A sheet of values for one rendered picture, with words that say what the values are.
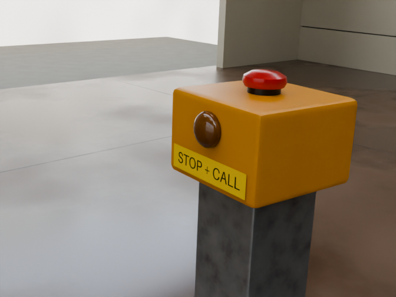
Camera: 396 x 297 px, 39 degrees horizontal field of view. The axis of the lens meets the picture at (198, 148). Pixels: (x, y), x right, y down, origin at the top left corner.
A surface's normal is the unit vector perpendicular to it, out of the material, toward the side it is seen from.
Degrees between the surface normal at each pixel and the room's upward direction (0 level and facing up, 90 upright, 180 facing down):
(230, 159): 90
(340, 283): 0
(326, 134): 90
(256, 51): 90
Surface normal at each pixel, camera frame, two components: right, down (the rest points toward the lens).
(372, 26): -0.73, 0.18
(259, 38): 0.68, 0.24
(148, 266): 0.04, -0.95
